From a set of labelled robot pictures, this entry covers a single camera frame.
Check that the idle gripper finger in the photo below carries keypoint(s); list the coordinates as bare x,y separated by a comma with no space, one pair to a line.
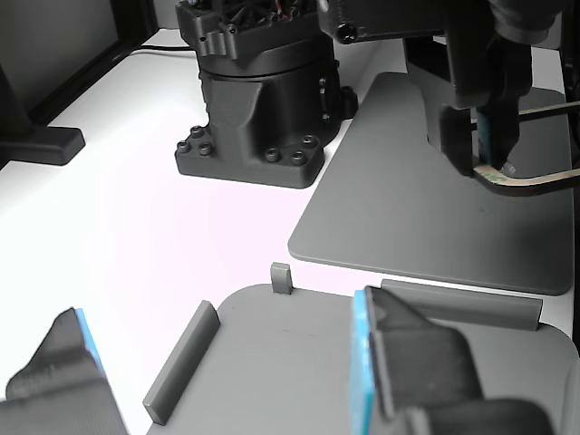
54,376
408,362

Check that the grey holder tray with tabs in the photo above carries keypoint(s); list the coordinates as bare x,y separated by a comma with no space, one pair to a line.
281,362

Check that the long black stand foot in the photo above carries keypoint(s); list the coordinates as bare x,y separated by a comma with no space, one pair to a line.
50,145

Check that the black working gripper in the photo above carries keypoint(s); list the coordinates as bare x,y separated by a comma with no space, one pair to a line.
471,68

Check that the thin tan rectangular frame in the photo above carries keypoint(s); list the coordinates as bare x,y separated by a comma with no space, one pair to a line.
534,180

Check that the black framed panel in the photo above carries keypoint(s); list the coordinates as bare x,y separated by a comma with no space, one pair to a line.
127,31

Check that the black six-joint robot arm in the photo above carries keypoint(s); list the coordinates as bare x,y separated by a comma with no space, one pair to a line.
254,113

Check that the dark grey flat plate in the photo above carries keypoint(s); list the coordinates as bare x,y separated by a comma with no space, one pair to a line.
385,204

